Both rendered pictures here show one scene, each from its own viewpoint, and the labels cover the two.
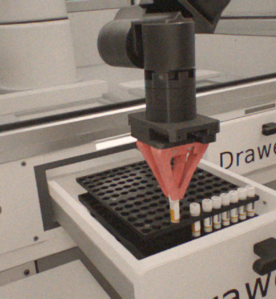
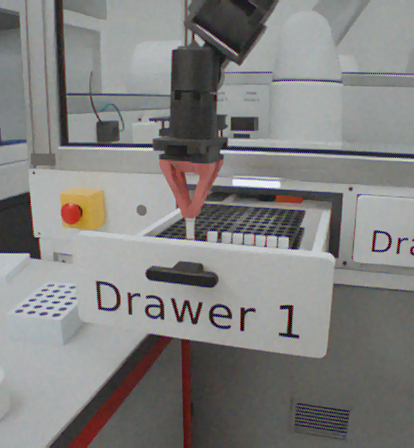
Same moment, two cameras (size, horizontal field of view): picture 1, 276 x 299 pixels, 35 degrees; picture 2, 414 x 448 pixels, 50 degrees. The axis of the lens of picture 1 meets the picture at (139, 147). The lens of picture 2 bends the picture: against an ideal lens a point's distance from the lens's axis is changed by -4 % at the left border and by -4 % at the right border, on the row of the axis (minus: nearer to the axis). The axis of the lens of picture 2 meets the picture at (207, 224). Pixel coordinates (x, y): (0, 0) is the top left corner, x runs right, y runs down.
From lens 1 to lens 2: 0.47 m
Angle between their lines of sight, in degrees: 43
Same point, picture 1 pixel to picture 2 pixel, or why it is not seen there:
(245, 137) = not seen: outside the picture
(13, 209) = (155, 214)
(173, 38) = (178, 61)
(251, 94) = not seen: outside the picture
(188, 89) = (189, 109)
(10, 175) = (156, 185)
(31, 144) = not seen: hidden behind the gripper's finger
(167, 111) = (172, 127)
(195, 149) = (195, 169)
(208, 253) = (130, 247)
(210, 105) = (375, 173)
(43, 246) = not seen: hidden behind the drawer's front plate
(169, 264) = (93, 239)
